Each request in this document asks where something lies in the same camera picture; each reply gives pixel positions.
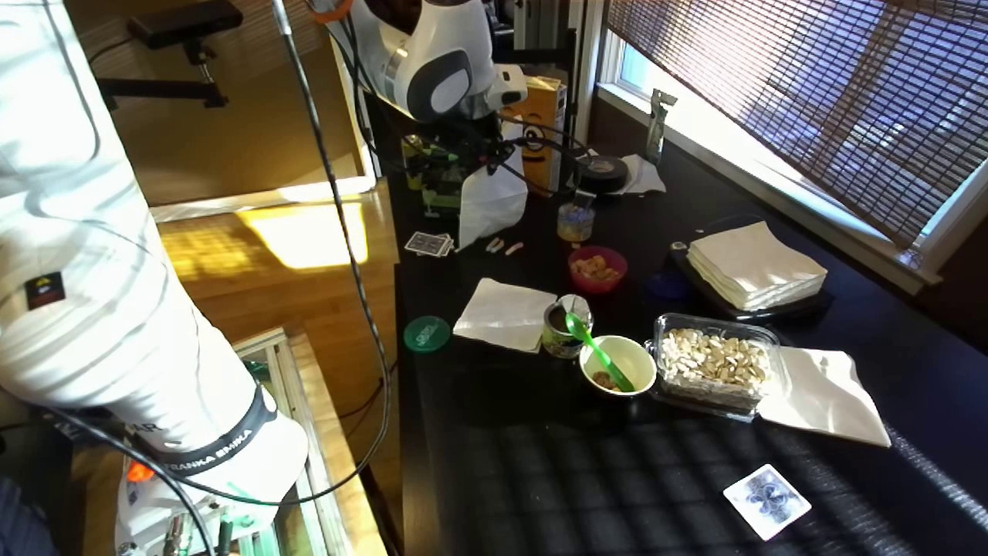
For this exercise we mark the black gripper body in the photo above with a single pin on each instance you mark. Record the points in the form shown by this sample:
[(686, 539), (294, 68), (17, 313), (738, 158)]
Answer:
[(483, 133)]

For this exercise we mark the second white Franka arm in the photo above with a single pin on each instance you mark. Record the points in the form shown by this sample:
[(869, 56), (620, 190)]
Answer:
[(103, 309)]

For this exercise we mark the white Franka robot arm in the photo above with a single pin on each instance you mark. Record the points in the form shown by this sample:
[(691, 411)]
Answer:
[(444, 49)]

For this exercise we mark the orange cereal box with face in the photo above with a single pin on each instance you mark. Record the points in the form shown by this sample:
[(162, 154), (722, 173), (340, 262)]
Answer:
[(545, 142)]

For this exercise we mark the green bottle pack packaging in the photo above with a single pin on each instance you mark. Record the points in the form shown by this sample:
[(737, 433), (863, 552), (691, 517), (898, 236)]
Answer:
[(435, 181)]

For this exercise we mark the small cup of orange snack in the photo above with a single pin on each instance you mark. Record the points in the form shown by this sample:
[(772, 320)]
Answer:
[(576, 223)]

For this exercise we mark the black round tape roll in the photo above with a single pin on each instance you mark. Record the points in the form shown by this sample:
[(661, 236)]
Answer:
[(601, 173)]

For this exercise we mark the red bowl of chips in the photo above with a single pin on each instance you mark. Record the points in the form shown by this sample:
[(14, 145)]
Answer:
[(596, 269)]

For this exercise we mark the crumpled white paper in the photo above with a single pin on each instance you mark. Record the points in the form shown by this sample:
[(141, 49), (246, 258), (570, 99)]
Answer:
[(647, 176)]

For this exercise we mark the green plastic lid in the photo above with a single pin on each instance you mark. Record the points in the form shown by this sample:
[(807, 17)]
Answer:
[(424, 333)]

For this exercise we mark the small metal cap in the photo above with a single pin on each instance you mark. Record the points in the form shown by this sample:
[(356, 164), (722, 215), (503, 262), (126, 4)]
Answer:
[(676, 248)]

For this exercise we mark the dark blue lid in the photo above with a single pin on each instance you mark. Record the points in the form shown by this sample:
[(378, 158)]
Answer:
[(669, 286)]

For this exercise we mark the green plastic spoon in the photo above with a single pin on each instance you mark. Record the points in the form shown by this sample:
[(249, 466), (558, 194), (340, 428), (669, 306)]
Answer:
[(595, 350)]

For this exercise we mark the clear container of nuts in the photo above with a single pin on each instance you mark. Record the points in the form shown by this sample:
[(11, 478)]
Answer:
[(713, 365)]

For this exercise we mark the black chair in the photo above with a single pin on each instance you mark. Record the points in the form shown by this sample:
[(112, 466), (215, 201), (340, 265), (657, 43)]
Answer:
[(189, 42)]

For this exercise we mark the brown window blinds above outlet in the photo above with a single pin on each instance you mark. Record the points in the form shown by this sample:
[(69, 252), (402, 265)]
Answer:
[(803, 93)]

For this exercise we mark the light wood robot stand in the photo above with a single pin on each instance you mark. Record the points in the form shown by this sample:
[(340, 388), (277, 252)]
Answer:
[(327, 433)]

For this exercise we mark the white folded cloth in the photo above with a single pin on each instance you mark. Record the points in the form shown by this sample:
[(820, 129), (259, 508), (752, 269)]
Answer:
[(821, 397)]

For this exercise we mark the single playing card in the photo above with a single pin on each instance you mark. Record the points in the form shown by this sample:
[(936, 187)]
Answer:
[(767, 500)]

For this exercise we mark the white window frame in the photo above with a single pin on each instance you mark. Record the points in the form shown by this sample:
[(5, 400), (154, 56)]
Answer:
[(722, 154)]

